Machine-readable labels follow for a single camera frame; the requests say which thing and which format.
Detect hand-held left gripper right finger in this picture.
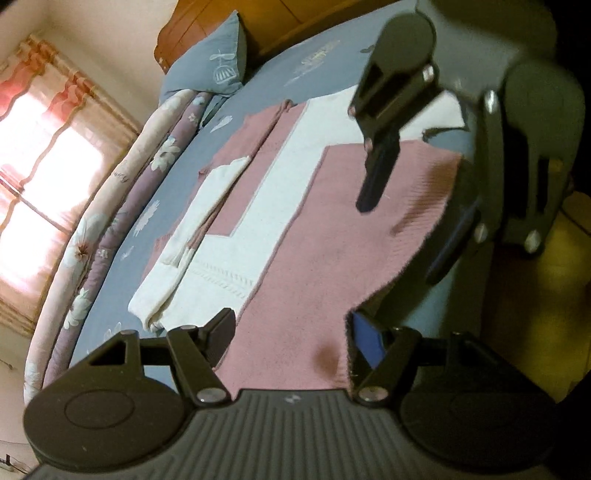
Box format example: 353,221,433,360
352,311,491,409

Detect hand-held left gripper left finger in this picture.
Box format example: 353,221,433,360
90,308,237,408

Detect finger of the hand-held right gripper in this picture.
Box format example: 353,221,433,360
424,88,570,285
348,54,440,214

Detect pink and white sweater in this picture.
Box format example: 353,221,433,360
128,85,467,393

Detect wooden headboard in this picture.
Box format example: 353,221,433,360
154,0,407,75

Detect folded floral quilt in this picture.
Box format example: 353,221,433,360
23,88,214,403

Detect blue printed pillow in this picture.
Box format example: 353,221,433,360
158,10,249,104

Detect pink striped curtain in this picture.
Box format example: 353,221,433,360
0,32,140,334

